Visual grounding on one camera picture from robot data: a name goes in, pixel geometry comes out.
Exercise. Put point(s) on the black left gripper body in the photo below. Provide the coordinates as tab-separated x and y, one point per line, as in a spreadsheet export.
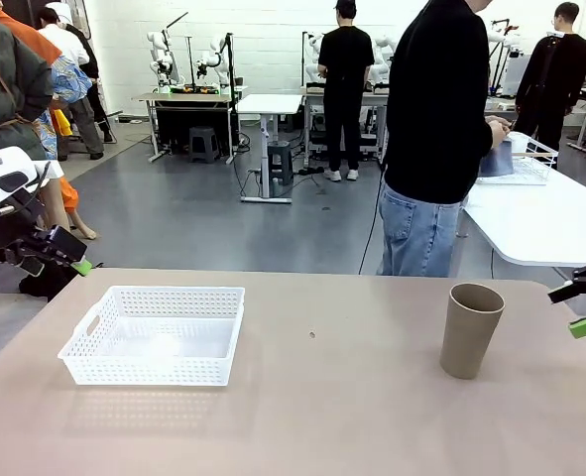
5	243

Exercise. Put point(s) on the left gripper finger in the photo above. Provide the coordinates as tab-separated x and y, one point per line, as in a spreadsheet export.
67	245
32	267

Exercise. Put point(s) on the tall tapered plastic cup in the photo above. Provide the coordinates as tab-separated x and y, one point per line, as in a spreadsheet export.
466	342

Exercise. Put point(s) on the white perforated plastic basket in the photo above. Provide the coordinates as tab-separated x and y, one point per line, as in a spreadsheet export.
149	369

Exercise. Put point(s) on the blue grey cloth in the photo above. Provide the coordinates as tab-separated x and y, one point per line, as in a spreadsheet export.
496	161

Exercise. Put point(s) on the person's right hand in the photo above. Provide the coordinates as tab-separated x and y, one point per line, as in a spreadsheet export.
497	131

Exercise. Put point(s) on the white rounded side table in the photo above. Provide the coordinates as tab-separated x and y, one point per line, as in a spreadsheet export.
535	223

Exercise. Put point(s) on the white cylinder container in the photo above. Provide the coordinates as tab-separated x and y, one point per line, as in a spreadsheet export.
519	143

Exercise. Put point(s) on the person in green jacket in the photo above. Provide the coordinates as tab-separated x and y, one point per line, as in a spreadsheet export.
5	89

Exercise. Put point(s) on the grey plastic stool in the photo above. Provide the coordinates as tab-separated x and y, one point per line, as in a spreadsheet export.
204	144
279	161

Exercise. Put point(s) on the black cabinet under table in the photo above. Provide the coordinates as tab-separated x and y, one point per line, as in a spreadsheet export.
193	116

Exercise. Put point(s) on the person in dark clothes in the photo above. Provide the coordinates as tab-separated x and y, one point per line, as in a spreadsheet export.
93	59

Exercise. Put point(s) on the wood top lab table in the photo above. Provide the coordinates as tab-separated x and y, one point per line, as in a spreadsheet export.
183	97

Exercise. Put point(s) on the person in white shirt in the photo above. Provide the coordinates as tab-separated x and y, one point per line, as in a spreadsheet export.
67	44

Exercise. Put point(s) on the person in long black coat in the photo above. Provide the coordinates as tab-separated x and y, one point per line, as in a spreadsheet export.
552	74

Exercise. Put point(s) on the white box monitor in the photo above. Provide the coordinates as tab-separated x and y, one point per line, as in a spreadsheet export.
515	74

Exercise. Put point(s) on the person in black sweater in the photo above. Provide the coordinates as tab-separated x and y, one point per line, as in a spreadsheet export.
436	99

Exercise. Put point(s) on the white standing desk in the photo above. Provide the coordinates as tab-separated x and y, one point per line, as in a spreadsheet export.
270	103

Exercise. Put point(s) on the black floor power strip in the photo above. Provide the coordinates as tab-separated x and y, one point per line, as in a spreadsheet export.
311	170

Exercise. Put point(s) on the lab table with equipment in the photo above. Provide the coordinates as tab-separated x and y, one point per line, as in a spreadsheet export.
317	106

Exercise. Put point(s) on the person in black t-shirt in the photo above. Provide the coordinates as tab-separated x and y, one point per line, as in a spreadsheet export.
346	74

